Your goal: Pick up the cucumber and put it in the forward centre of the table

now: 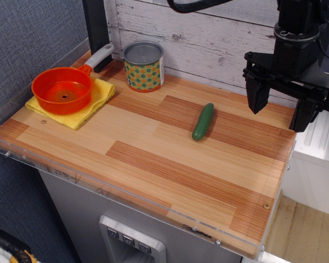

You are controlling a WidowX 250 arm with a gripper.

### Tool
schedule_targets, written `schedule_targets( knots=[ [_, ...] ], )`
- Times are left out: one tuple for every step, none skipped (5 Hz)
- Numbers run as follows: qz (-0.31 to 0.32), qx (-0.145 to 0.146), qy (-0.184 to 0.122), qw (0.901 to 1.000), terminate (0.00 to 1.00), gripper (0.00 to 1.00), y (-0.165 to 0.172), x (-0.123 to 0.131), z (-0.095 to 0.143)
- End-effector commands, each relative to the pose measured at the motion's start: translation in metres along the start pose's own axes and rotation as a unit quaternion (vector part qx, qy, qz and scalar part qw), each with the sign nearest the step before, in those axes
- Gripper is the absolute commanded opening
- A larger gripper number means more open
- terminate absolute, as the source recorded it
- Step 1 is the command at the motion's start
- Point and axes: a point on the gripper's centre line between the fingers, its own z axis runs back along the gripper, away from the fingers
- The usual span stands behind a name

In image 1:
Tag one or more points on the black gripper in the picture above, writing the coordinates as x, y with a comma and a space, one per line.
293, 69

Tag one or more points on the green toy cucumber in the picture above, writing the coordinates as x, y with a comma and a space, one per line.
203, 122

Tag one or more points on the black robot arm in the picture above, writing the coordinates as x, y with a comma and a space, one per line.
301, 39

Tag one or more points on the white ribbed appliance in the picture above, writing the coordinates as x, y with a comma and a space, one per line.
306, 179

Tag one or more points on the patterned can with grey lid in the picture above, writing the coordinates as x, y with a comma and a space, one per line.
143, 65

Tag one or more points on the yellow folded cloth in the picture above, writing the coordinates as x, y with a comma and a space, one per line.
102, 92

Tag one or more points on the clear acrylic table guard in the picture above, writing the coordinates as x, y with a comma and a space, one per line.
135, 161

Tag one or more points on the grey dispenser panel with buttons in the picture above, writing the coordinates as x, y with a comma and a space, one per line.
126, 244

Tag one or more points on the yellow black object bottom left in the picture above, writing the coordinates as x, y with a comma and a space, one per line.
14, 250

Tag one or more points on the black vertical post left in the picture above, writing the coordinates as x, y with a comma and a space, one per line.
95, 17

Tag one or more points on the orange pot with grey handle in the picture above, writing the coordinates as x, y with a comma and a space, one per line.
66, 90

